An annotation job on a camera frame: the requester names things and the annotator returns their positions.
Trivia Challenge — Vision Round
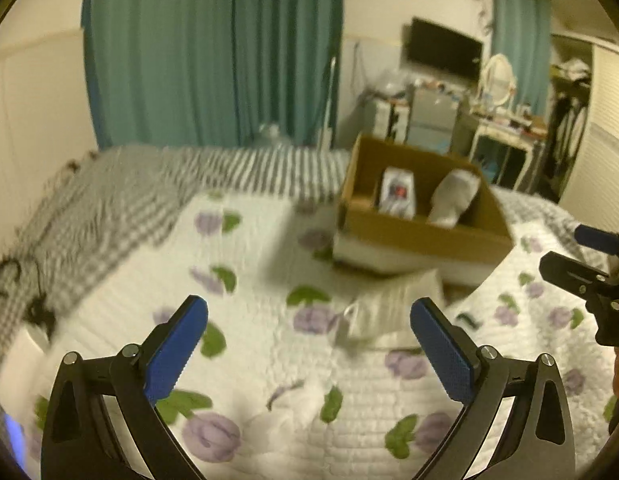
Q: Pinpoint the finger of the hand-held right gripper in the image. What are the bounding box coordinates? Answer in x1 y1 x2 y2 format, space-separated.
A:
573 224 619 262
538 251 614 307

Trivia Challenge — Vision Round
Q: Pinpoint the black cord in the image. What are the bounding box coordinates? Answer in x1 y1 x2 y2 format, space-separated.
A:
0 257 57 333

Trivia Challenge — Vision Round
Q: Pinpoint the brown cardboard box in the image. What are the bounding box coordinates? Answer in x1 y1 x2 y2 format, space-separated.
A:
333 132 515 288

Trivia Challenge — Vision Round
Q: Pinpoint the white floral blanket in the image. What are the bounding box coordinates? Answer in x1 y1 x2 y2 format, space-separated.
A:
0 189 619 480

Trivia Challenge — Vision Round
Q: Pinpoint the white fluffy cloth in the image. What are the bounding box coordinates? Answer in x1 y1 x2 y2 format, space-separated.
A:
246 379 326 433

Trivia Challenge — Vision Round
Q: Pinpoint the silver mini fridge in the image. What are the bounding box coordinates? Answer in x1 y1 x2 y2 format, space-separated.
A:
407 83 463 153

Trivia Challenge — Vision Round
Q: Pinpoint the white louvered closet door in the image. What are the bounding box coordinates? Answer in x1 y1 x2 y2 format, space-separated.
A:
559 42 619 231

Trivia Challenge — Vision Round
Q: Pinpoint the narrow teal curtain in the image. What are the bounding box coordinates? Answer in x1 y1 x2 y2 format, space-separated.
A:
489 0 553 118

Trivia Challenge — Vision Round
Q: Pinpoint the white dressing table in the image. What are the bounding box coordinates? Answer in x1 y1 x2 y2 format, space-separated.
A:
469 110 549 193

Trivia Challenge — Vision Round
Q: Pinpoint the white printed packet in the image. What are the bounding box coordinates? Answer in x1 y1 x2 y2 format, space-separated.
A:
376 166 419 219

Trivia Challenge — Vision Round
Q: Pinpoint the grey striped blanket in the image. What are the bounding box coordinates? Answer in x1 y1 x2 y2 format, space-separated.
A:
0 145 351 311

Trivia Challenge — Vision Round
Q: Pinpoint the wide teal curtain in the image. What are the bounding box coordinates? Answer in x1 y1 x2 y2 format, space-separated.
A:
80 0 346 151

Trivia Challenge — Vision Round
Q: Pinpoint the white small cabinet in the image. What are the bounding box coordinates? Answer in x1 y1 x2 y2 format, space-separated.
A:
364 96 410 142

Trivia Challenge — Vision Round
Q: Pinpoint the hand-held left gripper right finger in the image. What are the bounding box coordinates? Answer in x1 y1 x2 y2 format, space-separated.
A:
409 297 576 480

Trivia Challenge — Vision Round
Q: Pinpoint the black wall television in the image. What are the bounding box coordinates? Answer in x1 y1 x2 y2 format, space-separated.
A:
408 16 485 82

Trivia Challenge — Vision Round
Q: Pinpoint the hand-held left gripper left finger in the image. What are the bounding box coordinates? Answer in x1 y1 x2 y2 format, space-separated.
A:
42 295 210 480

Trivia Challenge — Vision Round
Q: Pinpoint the oval white vanity mirror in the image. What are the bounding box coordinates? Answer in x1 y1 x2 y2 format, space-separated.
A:
478 53 517 111

